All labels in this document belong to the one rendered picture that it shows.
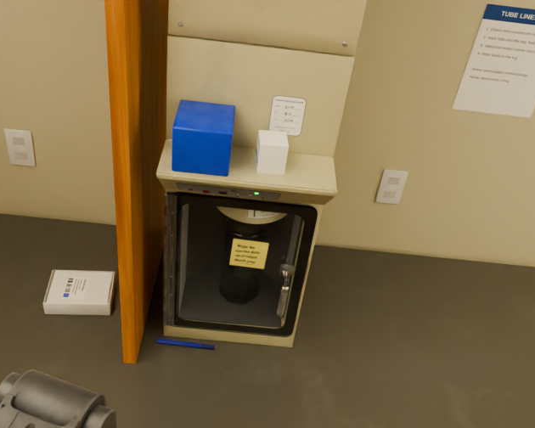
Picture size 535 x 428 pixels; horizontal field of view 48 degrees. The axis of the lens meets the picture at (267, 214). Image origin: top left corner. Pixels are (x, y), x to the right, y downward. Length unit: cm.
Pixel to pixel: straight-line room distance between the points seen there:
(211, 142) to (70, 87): 71
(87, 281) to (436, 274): 99
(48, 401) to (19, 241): 124
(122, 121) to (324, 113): 36
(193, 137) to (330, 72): 27
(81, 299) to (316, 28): 90
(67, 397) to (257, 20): 68
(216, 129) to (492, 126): 91
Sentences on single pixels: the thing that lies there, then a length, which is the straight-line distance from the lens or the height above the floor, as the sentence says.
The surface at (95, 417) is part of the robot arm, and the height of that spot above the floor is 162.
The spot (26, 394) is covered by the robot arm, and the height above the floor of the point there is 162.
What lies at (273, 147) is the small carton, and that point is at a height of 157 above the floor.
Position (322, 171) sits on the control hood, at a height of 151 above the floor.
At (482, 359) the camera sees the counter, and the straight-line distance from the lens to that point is 169.
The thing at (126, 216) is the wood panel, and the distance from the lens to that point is 117.
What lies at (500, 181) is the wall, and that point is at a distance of 183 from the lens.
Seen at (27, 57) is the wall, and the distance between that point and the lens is 166.
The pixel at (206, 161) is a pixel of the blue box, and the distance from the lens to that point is 105.
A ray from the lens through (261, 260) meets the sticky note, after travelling 131.
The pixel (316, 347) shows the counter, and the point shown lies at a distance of 156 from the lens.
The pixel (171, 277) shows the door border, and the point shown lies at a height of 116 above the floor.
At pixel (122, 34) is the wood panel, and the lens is 99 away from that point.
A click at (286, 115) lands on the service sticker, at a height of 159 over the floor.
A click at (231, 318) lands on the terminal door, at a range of 145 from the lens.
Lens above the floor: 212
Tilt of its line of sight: 38 degrees down
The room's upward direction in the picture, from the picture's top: 8 degrees clockwise
